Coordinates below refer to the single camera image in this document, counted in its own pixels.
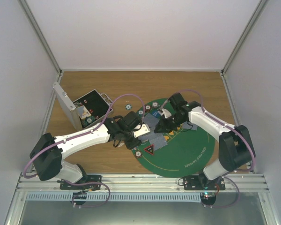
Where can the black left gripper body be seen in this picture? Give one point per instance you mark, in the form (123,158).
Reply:
(130,145)

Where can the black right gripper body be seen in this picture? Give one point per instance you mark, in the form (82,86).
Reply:
(175,122)

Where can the blue playing card deck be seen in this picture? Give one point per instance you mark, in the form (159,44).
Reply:
(144,139)

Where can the blue small blind button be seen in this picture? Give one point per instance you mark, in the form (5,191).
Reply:
(156,114)

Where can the black red triangular all-in button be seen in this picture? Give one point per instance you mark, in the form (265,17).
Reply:
(150,149)

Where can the blue orange 10 chip stack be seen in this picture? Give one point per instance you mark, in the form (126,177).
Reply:
(155,104)

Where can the blue 50 chips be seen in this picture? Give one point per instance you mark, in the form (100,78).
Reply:
(140,112)

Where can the blue green 50 chip stack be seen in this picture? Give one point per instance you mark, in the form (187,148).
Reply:
(128,107)

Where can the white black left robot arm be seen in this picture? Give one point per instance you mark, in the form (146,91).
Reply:
(49,154)

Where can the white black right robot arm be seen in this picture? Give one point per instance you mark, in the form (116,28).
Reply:
(235,144)

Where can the round green poker mat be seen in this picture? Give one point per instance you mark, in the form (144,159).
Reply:
(187,151)

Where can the chip stack inside case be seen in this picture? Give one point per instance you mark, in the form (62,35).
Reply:
(90,120)

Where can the silver aluminium poker case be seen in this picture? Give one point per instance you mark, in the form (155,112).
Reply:
(92,103)

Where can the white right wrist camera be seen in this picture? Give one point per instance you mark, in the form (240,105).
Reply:
(165,113)

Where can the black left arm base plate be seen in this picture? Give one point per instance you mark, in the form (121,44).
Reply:
(85,188)

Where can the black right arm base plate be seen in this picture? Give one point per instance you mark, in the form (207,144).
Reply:
(201,183)

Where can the grey slotted cable duct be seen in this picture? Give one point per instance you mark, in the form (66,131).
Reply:
(115,197)

